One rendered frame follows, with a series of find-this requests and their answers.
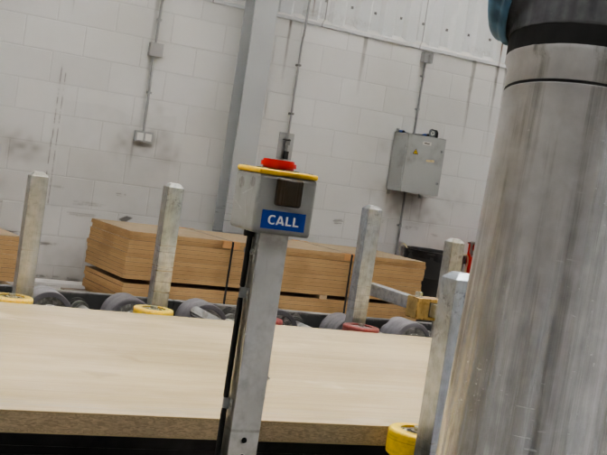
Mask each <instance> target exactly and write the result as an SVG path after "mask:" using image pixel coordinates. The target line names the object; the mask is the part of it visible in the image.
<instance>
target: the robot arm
mask: <svg viewBox="0 0 607 455"><path fill-rule="evenodd" d="M488 22H489V27H490V32H491V34H492V36H493V37H494V38H495V39H496V40H498V41H500V42H502V43H503V44H504V45H507V46H508V48H507V54H506V59H505V65H506V68H507V71H508V72H507V77H506V81H505V87H504V91H503V96H502V101H501V106H500V115H499V120H498V124H497V130H496V134H495V139H494V145H493V149H492V154H491V159H490V168H489V173H488V178H487V182H486V188H485V192H484V198H483V202H482V207H481V216H480V221H479V226H478V231H477V236H476V241H475V246H474V250H473V256H472V264H471V270H470V274H469V279H468V284H467V289H466V294H465V299H464V304H463V308H462V317H461V322H460V328H459V332H458V337H457V342H456V347H455V351H454V357H453V365H452V371H451V375H450V380H449V385H448V390H447V395H446V400H445V405H444V414H443V419H442V423H441V429H440V433H439V438H438V442H437V448H436V453H435V455H607V0H488Z"/></svg>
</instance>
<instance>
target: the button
mask: <svg viewBox="0 0 607 455"><path fill-rule="evenodd" d="M260 164H263V167H268V168H273V169H279V170H287V171H294V169H296V164H294V162H288V161H281V160H276V159H269V158H264V160H261V163H260Z"/></svg>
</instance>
